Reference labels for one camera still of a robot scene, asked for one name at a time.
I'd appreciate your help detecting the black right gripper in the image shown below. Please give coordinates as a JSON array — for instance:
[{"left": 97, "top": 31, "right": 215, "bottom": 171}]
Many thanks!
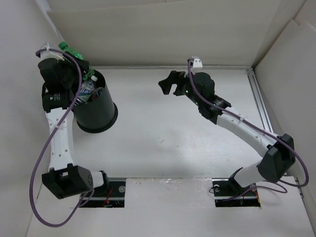
[{"left": 158, "top": 70, "right": 203, "bottom": 107}]

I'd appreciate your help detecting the clear bottle blue green label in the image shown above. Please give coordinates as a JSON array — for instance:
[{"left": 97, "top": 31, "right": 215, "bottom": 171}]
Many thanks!
[{"left": 77, "top": 76, "right": 98, "bottom": 104}]

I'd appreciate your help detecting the green plastic soda bottle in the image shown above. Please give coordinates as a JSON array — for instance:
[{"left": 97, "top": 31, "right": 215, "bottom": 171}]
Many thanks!
[{"left": 58, "top": 41, "right": 94, "bottom": 80}]

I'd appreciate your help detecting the clear bottle red label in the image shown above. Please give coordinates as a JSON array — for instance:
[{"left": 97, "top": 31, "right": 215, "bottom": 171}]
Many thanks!
[{"left": 91, "top": 87, "right": 104, "bottom": 101}]

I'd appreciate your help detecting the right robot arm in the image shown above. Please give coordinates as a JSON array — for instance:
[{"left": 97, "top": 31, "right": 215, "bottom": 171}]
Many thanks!
[{"left": 158, "top": 71, "right": 295, "bottom": 195}]

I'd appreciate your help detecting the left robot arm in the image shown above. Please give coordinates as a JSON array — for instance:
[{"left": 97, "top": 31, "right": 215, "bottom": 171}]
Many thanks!
[{"left": 38, "top": 57, "right": 118, "bottom": 199}]

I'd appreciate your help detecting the black plastic bin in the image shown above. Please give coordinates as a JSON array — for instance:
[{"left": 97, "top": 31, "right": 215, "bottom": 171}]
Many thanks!
[{"left": 73, "top": 70, "right": 118, "bottom": 133}]

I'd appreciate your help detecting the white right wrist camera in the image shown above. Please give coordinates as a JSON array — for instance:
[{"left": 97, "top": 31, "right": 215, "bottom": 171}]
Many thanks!
[{"left": 188, "top": 57, "right": 203, "bottom": 69}]

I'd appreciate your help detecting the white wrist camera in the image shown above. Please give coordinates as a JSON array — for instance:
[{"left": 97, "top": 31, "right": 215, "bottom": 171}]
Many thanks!
[
  {"left": 36, "top": 43, "right": 64, "bottom": 61},
  {"left": 188, "top": 57, "right": 203, "bottom": 69}
]

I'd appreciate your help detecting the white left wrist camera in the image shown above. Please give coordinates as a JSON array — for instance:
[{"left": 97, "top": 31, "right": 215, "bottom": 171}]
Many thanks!
[{"left": 36, "top": 43, "right": 64, "bottom": 61}]

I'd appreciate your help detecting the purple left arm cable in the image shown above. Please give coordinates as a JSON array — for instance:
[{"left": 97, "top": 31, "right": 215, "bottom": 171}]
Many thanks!
[{"left": 30, "top": 48, "right": 96, "bottom": 227}]

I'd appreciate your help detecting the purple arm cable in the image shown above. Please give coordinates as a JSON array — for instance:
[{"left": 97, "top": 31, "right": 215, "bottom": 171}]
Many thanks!
[
  {"left": 30, "top": 48, "right": 96, "bottom": 227},
  {"left": 187, "top": 60, "right": 310, "bottom": 202}
]

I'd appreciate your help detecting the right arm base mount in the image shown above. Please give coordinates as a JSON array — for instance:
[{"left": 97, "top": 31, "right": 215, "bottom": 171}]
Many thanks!
[{"left": 209, "top": 177, "right": 261, "bottom": 208}]

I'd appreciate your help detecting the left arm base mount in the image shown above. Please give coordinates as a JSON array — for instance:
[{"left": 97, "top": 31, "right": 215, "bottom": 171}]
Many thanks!
[{"left": 80, "top": 179, "right": 126, "bottom": 208}]

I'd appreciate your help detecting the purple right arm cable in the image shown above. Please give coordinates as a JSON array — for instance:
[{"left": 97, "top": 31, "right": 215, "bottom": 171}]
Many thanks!
[{"left": 187, "top": 60, "right": 310, "bottom": 202}]

